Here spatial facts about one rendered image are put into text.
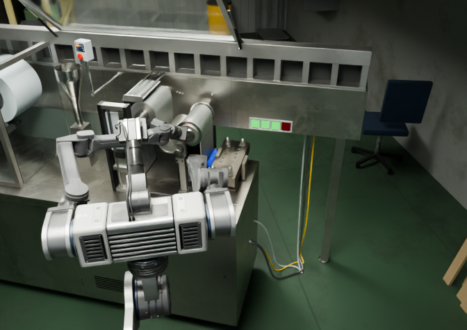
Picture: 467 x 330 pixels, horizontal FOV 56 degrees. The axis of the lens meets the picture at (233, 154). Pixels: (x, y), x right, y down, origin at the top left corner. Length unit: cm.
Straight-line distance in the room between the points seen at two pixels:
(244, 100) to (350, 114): 59
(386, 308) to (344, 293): 28
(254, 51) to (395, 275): 191
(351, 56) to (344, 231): 171
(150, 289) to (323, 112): 142
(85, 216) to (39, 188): 137
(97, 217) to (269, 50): 139
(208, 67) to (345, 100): 80
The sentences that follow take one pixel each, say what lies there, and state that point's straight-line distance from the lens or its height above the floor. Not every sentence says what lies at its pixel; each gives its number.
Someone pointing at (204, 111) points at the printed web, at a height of 130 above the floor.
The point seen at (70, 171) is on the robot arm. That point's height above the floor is 148.
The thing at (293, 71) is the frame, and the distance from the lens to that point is 249.
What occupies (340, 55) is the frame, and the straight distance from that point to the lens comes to 237.
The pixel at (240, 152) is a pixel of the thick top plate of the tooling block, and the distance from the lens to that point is 257.
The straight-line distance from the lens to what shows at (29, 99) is 279.
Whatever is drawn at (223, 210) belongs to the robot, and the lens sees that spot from 139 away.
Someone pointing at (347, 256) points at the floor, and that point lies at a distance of 346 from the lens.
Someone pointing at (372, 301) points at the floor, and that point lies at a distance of 321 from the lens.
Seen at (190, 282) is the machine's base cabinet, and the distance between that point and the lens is 264.
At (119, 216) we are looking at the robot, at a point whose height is 153.
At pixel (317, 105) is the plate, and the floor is 133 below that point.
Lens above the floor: 237
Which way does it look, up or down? 32 degrees down
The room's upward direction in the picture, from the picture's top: 1 degrees counter-clockwise
